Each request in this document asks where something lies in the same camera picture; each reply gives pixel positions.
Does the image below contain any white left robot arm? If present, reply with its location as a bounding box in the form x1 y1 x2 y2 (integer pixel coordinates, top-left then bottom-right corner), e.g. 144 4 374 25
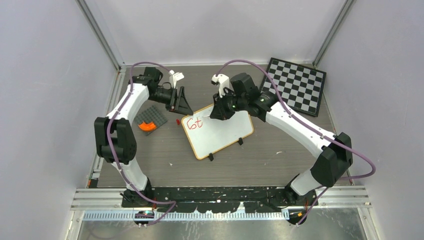
94 67 193 207

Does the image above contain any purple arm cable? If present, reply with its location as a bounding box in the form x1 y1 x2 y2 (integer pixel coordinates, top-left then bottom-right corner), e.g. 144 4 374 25
215 59 377 227
105 61 178 227

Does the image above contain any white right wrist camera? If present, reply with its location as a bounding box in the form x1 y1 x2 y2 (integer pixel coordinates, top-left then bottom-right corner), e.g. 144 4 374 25
211 73 230 98

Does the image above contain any black white checkerboard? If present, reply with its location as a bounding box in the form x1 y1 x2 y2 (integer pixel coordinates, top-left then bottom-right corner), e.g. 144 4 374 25
266 57 327 117

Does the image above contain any white whiteboard orange frame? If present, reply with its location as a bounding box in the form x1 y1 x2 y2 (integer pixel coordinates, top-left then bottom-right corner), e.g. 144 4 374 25
180 104 254 160

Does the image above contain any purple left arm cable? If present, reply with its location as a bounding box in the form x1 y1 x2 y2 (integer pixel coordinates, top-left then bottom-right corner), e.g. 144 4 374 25
105 61 178 227

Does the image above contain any grey studded building plate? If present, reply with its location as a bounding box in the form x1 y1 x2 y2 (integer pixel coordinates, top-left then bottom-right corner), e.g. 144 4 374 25
134 105 168 136

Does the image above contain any aluminium rail frame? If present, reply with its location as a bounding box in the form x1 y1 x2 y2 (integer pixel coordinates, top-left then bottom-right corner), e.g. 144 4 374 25
71 185 372 222

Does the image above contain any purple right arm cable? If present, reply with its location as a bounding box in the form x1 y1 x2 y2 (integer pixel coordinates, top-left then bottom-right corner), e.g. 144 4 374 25
215 59 377 227

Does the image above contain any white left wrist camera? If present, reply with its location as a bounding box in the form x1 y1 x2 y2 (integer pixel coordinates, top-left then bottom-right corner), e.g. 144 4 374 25
168 70 184 89

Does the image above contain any orange curved block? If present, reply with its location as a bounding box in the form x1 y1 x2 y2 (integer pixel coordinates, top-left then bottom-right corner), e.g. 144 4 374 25
138 121 157 132

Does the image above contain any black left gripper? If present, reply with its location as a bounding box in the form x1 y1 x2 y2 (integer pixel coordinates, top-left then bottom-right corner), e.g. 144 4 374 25
148 86 194 116

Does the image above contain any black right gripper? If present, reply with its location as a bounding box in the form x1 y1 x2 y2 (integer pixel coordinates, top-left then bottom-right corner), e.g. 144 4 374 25
210 88 247 121

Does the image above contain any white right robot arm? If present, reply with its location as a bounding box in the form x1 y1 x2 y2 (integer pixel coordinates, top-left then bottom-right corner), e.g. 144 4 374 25
209 72 353 205

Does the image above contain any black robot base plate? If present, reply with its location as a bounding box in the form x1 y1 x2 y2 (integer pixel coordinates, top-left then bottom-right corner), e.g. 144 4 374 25
120 186 317 214

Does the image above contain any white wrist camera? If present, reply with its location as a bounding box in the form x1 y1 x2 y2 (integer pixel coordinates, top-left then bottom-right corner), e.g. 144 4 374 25
211 73 230 98
168 70 184 89

